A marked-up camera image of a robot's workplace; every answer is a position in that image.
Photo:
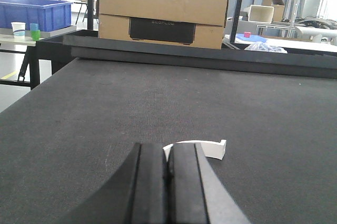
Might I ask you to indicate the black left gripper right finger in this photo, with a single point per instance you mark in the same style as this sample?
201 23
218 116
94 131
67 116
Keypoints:
196 195

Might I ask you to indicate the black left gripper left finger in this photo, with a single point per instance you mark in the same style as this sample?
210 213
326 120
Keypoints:
135 193

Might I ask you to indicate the white curved PVC pipe piece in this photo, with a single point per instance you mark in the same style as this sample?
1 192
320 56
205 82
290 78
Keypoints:
211 149

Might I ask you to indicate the black foam board stack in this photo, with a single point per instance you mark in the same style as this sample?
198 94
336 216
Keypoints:
89 46

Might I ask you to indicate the clear plastic bag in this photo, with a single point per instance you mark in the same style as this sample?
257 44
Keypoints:
263 47

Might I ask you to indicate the pink cube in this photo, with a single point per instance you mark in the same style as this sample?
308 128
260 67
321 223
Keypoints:
247 34

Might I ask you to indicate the green small cup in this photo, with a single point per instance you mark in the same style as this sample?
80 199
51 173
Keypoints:
35 35

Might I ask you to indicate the white open box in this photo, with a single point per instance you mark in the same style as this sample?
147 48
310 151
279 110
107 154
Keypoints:
260 13

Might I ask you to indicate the blue small cup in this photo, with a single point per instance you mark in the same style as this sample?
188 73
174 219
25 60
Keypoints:
34 26

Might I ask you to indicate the blue plastic crate on table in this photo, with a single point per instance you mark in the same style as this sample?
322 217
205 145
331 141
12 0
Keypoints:
50 15

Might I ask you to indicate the white paper cup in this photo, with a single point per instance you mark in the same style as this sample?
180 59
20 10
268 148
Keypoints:
18 29

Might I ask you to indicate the small brown cardboard box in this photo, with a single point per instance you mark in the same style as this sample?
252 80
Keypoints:
278 6

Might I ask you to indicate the black vertical post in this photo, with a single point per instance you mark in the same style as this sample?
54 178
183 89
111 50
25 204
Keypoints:
90 0

